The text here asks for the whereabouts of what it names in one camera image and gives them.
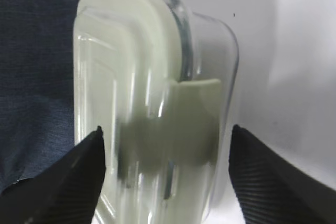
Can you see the navy blue lunch bag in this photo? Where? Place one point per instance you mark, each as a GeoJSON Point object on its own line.
{"type": "Point", "coordinates": [36, 86]}

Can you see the green lid glass container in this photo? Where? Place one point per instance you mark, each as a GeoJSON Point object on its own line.
{"type": "Point", "coordinates": [158, 79]}

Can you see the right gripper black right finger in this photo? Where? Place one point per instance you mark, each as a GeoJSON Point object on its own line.
{"type": "Point", "coordinates": [271, 190]}

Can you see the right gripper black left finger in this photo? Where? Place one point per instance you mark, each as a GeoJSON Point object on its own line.
{"type": "Point", "coordinates": [66, 192]}

